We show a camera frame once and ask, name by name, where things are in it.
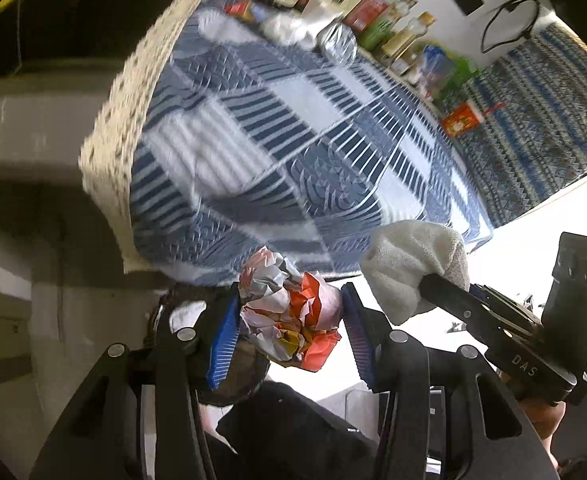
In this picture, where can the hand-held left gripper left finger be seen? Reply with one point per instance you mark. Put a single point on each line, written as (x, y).
(223, 340)

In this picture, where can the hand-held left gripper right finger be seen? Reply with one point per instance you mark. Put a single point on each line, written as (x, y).
(356, 330)

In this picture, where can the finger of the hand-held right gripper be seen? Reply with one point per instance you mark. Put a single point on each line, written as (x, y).
(491, 297)
(448, 297)

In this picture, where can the black bagged trash bin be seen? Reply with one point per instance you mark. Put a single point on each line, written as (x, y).
(243, 375)

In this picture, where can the white knitted cloth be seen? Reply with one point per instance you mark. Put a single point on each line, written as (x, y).
(408, 260)

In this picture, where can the orange white wrapper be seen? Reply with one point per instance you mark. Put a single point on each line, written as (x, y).
(283, 310)

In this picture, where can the white tissue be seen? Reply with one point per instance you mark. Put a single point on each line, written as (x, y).
(286, 28)

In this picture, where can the white paper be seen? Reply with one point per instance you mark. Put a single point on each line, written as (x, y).
(323, 7)

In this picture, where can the small red packet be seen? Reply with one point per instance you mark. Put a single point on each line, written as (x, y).
(238, 10)

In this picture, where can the person's right hand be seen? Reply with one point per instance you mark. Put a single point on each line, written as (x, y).
(543, 420)

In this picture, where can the blue patterned woven cloth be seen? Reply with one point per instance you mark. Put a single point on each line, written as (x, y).
(533, 125)

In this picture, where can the orange cup with straw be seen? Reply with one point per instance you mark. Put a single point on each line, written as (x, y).
(461, 120)

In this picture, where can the blue white checkered tablecloth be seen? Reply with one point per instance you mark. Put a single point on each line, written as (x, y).
(273, 135)

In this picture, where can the grey sink cabinet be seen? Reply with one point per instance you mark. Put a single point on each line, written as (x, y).
(23, 260)

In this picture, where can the small glass jar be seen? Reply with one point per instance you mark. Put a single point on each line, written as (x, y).
(404, 66)

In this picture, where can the olive yellow-capped bottle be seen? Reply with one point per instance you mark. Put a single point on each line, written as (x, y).
(403, 42)

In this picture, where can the green label bottle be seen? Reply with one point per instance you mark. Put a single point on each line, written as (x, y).
(378, 35)

